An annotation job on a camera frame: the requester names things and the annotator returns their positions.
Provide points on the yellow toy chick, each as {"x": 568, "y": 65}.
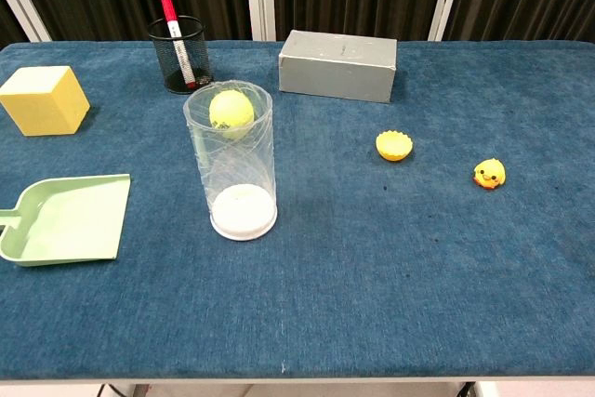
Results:
{"x": 489, "y": 173}

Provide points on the grey rectangular box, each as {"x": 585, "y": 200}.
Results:
{"x": 339, "y": 67}

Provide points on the yellow cube block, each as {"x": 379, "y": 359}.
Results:
{"x": 44, "y": 99}

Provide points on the black mesh pen holder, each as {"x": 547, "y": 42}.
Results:
{"x": 183, "y": 55}

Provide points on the red and white marker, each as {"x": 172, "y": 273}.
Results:
{"x": 179, "y": 46}

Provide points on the yellow tennis ball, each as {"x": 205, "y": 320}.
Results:
{"x": 231, "y": 111}

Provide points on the blue table cloth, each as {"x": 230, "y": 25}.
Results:
{"x": 325, "y": 253}

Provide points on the green plastic dustpan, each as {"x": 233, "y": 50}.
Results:
{"x": 65, "y": 220}

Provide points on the yellow eggshell cup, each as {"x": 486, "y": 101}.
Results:
{"x": 395, "y": 146}

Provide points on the clear plastic cylinder container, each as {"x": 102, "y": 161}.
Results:
{"x": 234, "y": 169}

